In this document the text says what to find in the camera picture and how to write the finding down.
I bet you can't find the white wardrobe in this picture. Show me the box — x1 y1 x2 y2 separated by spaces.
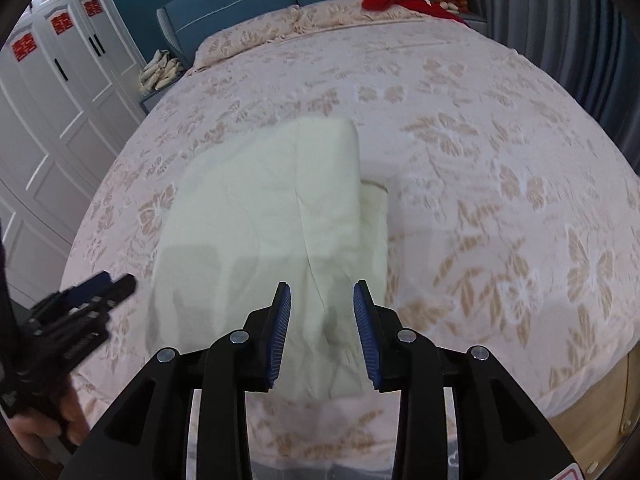
0 0 147 308

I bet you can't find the grey curtain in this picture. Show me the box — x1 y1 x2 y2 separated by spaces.
462 0 640 178

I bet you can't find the floral pillow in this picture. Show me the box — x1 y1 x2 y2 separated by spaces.
295 0 436 29
192 5 304 69

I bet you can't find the bed with floral bedspread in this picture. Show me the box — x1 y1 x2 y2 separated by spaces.
60 0 640 480

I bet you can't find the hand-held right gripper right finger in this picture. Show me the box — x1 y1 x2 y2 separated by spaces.
353 280 583 480

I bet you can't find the blue nightstand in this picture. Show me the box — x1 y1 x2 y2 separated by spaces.
138 85 174 114
462 10 489 37

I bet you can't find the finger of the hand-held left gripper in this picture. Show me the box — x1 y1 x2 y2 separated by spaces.
31 270 113 318
65 274 138 317

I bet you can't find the person's left hand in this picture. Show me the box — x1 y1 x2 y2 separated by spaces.
9 379 92 461

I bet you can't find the pile of cream cloth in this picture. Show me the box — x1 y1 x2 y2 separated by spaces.
138 48 184 94

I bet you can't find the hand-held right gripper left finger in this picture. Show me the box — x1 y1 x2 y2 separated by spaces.
59 281 292 480

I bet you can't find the cream blanket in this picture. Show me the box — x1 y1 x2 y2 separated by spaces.
145 115 391 404

